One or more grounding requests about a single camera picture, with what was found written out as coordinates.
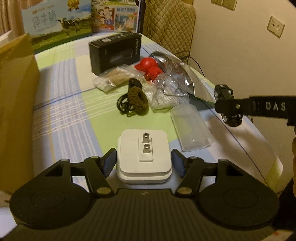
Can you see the red pig toy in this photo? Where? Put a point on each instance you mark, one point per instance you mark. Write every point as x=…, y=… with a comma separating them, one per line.
x=150, y=67

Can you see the silver foil bag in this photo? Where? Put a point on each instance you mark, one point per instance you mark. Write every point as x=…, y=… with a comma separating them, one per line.
x=183, y=74

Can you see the wall light switch plate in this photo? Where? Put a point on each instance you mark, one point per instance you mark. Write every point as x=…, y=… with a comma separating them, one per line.
x=228, y=4

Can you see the wall power socket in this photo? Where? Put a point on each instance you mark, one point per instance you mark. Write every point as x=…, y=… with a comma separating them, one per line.
x=275, y=26

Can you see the quilted tan chair cover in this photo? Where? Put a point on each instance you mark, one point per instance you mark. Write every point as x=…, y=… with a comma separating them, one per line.
x=171, y=25

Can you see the metal rack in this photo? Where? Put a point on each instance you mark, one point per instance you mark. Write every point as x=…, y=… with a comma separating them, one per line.
x=164, y=93

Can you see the brown cardboard box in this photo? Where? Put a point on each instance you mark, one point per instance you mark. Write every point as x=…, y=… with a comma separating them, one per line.
x=20, y=76

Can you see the dark blue milk carton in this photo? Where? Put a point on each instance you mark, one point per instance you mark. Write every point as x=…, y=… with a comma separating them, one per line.
x=115, y=16

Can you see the black product box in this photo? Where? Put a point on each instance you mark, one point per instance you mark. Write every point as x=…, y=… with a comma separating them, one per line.
x=114, y=51

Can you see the black toy car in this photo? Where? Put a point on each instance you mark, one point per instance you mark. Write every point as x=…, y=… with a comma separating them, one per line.
x=223, y=91

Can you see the person's hand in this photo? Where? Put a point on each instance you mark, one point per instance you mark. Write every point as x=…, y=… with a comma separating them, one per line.
x=294, y=165

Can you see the white power adapter plug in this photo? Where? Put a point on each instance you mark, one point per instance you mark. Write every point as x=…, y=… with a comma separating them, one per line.
x=143, y=157

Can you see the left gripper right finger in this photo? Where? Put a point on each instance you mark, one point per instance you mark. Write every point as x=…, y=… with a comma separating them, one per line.
x=189, y=169

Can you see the cotton swabs bag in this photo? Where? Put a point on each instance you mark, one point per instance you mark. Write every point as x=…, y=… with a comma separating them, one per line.
x=115, y=77

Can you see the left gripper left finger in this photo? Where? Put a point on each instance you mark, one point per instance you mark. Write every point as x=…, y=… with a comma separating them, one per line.
x=97, y=169

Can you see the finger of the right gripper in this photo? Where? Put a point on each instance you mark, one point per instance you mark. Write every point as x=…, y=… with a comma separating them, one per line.
x=234, y=107

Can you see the clear plastic cup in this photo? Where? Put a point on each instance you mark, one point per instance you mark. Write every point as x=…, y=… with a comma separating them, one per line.
x=191, y=129

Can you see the plaid bed sheet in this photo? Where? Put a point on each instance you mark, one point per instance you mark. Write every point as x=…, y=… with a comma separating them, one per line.
x=72, y=119

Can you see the light blue cow milk carton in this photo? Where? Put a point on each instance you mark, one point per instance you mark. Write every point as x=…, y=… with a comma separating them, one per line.
x=51, y=23

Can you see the brown curtain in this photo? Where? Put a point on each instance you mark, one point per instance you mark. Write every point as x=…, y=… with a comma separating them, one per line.
x=11, y=18

